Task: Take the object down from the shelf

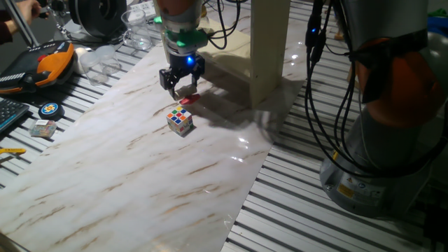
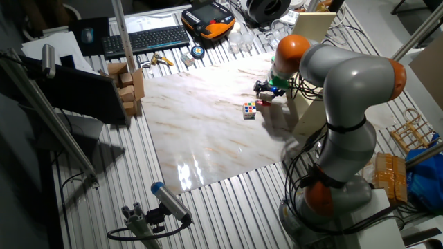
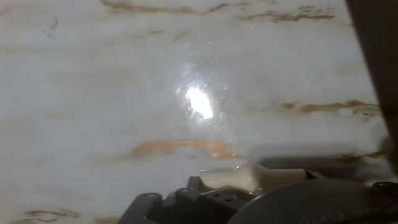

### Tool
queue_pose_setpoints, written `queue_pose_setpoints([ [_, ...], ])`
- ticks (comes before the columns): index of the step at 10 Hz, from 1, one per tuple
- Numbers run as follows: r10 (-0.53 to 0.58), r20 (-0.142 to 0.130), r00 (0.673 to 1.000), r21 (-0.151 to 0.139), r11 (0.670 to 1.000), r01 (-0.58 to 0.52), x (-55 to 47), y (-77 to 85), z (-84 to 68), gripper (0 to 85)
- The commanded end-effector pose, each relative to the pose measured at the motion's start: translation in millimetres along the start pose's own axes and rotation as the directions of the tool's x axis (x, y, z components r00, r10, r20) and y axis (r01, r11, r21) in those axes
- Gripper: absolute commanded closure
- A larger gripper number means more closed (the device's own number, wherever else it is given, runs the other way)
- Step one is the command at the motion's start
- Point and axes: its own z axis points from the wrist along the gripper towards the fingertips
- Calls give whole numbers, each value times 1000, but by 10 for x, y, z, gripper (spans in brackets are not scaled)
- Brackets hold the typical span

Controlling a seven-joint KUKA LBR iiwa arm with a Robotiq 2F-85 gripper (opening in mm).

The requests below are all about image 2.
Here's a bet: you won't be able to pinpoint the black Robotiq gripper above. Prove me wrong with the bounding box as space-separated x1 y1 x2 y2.
253 80 287 103

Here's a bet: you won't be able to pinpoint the multicoloured Rubik's cube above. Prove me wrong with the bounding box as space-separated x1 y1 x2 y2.
242 102 257 120

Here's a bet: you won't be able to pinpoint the cream wooden shelf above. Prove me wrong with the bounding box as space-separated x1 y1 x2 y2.
285 12 338 138

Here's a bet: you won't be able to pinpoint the clear plastic cup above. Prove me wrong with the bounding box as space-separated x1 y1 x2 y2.
227 31 243 55
240 31 255 53

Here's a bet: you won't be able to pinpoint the clear glass beaker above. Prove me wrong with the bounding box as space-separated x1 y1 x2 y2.
264 19 290 49

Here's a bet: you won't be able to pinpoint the marble patterned mat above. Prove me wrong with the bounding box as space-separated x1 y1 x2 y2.
141 51 333 195

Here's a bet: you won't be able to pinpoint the white power strip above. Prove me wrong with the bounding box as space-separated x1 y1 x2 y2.
278 9 300 26

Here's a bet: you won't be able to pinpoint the round black puck blue logo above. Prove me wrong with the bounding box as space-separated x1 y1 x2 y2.
190 45 206 60

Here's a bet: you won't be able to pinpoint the black filament spool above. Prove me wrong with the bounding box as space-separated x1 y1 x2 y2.
246 0 292 24

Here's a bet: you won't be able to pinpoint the clear box coloured clips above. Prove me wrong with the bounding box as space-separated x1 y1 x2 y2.
180 52 197 68

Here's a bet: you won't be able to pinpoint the orange black teach pendant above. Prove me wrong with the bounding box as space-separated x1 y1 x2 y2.
181 1 236 41

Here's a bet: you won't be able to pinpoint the silver pliers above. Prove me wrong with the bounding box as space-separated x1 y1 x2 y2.
136 57 155 75

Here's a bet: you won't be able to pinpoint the small cardboard box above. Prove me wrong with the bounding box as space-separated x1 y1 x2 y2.
131 68 146 102

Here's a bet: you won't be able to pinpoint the black computer keyboard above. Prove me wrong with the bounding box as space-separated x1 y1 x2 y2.
101 24 191 59

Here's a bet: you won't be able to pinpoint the small cardboard block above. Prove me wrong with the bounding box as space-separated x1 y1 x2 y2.
123 100 138 117
117 85 136 103
107 62 129 76
119 71 134 87

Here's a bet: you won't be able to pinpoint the orange cardboard package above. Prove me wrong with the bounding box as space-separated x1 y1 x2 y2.
372 153 408 207

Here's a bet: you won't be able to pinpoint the wooden slat rack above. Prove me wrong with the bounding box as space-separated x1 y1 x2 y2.
390 107 440 155

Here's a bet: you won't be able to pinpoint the aluminium profile pole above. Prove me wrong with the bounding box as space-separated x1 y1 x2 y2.
110 0 136 73
404 141 443 170
389 1 443 63

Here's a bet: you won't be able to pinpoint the brown board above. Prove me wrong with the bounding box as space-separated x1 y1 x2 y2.
410 34 443 111

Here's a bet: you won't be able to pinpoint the black mouse pad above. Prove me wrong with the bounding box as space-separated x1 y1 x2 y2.
68 16 111 57

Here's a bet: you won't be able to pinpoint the blue bag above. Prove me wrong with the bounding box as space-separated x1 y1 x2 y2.
404 133 443 214

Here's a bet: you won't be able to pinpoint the black monitor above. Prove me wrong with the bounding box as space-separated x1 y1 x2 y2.
19 55 131 126

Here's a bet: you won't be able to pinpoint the grey computer mouse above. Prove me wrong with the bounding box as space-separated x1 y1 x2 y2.
80 27 95 44

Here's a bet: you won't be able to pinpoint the grey monitor base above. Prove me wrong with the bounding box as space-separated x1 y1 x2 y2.
34 112 105 153

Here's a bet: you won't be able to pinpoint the white paper sheets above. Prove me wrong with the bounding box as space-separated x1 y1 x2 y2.
21 30 100 75

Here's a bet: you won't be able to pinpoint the aluminium diagonal beam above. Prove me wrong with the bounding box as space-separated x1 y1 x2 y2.
0 48 100 187

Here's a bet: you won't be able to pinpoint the black plug cable blue light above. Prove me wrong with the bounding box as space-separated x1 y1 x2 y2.
302 129 325 153

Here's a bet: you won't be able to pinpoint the yellow handled tool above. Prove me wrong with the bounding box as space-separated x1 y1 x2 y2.
150 52 175 67

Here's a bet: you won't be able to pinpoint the silver camera blue end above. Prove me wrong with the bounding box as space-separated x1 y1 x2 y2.
150 181 194 225

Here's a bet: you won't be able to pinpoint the black camera clamp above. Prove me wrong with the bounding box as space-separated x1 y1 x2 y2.
145 203 167 234

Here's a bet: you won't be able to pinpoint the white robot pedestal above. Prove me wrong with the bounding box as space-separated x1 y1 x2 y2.
341 188 406 249

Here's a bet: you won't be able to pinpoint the short aluminium profile post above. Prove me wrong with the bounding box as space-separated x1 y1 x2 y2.
120 202 163 249

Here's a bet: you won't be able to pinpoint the black camera cable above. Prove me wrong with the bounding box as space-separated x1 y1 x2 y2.
106 221 190 241

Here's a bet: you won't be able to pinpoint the silver depth camera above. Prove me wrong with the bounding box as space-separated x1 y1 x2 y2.
41 44 57 80

